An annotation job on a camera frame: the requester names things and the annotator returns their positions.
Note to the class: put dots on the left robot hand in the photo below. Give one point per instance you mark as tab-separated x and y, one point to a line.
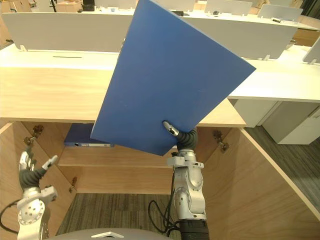
28	178

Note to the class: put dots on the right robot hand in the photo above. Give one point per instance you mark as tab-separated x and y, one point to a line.
186	140

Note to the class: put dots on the large blue folder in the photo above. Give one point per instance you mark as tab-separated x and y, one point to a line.
170	82

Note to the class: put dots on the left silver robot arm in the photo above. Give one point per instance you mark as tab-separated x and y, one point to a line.
32	212

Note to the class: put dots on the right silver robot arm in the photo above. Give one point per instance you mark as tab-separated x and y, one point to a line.
190	185

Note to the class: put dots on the wooden cabinet door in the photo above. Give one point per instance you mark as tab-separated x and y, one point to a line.
10	155
250	187

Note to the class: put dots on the brass door hinge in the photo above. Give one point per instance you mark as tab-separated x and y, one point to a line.
33	135
73	185
221	141

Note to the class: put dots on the wooden cabinet shelf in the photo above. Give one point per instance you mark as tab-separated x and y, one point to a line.
112	157

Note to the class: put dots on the wooden office cabinet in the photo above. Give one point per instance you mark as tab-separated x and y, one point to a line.
50	97

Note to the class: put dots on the white office desk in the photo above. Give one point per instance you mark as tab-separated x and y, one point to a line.
262	21
275	80

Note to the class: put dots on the blue binder with label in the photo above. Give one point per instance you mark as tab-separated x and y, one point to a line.
80	136

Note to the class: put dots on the grey robot torso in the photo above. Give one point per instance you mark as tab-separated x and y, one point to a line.
112	234

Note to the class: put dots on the grey desk divider panel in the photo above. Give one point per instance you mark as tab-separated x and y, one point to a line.
313	52
67	31
280	12
250	37
228	7

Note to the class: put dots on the white pedestal cabinet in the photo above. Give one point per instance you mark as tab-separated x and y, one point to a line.
287	122

